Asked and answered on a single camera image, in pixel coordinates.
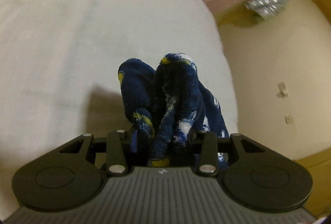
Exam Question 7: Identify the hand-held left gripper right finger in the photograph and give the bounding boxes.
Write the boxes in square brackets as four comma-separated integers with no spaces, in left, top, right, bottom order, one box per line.
[189,130,264,176]

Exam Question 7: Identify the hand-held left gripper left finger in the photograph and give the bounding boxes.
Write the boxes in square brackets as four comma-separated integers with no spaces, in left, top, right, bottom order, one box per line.
[59,130,137,176]

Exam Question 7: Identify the navy printed pajama pants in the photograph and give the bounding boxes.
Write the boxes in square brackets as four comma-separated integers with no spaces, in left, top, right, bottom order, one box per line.
[118,52,231,168]

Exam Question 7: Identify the grey striped bedspread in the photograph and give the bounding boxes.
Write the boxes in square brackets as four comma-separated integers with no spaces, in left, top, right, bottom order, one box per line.
[0,0,240,217]

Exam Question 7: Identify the silver foil package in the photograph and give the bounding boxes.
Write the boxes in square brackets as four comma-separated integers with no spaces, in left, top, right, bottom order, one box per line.
[244,0,289,21]

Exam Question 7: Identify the white wall fitting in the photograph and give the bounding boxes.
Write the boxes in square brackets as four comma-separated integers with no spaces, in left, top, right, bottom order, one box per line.
[276,81,289,98]

